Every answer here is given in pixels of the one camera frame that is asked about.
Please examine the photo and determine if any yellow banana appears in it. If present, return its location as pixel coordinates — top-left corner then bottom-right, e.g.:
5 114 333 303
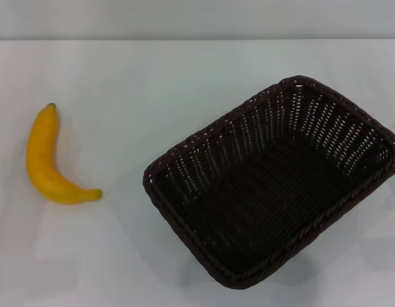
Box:
26 102 104 206

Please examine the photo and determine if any dark brown woven basket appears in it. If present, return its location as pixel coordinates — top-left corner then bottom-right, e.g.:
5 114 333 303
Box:
141 75 395 291

